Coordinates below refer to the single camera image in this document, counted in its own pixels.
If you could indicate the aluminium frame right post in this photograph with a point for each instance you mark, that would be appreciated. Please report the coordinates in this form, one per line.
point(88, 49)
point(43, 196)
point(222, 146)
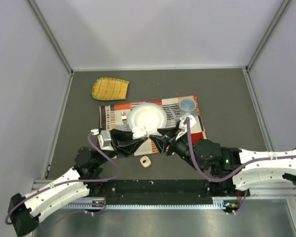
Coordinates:
point(275, 21)

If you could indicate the yellow woven cloth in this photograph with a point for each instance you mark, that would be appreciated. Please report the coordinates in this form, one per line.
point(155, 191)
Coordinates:
point(108, 89)

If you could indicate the silver fork pink handle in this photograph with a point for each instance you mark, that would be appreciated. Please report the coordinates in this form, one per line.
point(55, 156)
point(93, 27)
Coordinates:
point(124, 120)

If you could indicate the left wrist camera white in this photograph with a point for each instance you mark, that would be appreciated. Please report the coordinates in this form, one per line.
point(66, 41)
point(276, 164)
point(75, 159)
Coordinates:
point(104, 138)

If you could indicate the white earbud charging case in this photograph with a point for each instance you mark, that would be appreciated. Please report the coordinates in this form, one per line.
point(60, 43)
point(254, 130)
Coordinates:
point(145, 161)

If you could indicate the aluminium frame post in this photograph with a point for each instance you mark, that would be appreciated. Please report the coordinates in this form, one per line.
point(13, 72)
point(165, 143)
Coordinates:
point(275, 21)
point(42, 21)

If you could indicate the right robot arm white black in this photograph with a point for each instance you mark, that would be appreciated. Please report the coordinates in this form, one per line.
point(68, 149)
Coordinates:
point(229, 167)

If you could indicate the colourful patchwork placemat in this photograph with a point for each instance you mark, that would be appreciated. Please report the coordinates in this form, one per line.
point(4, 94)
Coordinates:
point(110, 115)

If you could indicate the white round plate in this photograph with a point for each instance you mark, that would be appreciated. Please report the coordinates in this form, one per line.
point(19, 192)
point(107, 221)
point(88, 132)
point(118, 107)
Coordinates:
point(150, 115)

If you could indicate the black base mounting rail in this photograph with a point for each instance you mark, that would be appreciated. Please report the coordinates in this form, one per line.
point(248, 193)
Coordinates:
point(167, 192)

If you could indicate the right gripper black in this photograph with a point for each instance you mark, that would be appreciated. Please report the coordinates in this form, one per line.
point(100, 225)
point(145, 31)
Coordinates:
point(164, 131)

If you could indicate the aluminium frame front beam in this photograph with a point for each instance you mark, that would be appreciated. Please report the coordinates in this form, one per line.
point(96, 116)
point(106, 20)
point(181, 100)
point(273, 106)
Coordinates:
point(227, 204)

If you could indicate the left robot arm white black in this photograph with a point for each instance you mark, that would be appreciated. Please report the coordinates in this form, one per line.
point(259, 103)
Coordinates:
point(93, 167)

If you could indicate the light blue mug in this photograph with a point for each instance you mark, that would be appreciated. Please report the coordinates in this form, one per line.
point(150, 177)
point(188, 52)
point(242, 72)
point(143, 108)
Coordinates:
point(187, 106)

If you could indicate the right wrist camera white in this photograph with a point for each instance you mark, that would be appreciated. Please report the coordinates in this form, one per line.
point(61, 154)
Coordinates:
point(186, 122)

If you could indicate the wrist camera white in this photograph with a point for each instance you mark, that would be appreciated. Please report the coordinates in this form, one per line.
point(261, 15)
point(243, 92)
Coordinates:
point(186, 122)
point(104, 138)

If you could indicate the silver knife pink handle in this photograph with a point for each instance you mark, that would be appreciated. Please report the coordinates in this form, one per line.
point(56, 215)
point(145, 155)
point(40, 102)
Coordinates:
point(175, 117)

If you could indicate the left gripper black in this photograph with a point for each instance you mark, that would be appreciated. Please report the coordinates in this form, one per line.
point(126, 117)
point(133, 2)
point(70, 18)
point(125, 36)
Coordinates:
point(122, 139)

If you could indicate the aluminium frame left post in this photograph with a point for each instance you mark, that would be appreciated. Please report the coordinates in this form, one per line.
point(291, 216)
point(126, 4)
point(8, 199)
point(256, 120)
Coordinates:
point(42, 21)

